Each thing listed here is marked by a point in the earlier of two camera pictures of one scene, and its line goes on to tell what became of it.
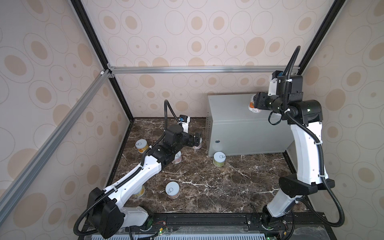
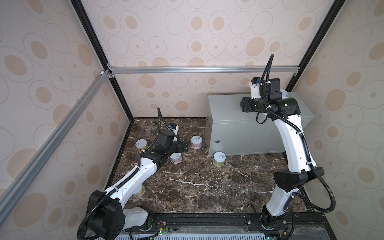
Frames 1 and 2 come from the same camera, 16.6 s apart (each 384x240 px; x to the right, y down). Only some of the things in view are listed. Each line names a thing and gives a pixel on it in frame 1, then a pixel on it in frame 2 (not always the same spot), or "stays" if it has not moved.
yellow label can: [142, 145] stays
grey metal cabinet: [231, 128] stays
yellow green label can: [140, 192] stays
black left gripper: [196, 139] to [186, 145]
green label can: [219, 158] stays
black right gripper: [260, 99] to [246, 104]
